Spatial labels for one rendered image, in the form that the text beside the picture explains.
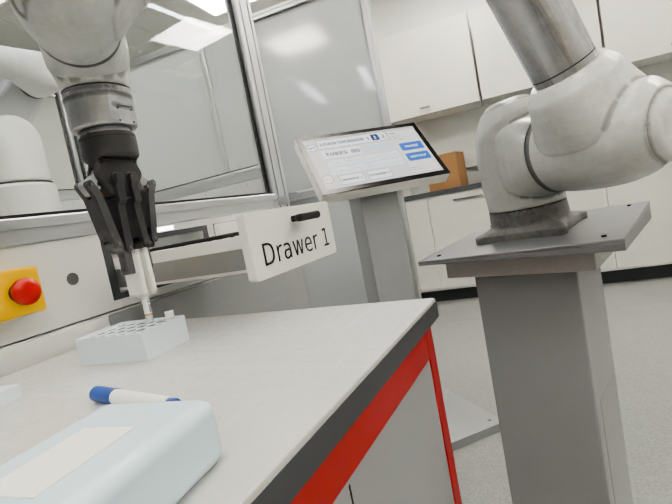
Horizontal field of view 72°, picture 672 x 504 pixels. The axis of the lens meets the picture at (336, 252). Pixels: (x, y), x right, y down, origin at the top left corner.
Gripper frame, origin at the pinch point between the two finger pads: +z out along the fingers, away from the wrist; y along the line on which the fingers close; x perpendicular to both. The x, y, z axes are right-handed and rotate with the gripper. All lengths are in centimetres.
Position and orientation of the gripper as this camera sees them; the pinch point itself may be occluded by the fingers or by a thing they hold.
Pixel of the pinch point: (138, 272)
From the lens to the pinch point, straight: 73.3
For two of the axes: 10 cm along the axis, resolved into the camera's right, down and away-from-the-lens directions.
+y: 3.5, -1.5, 9.3
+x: -9.2, 1.4, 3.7
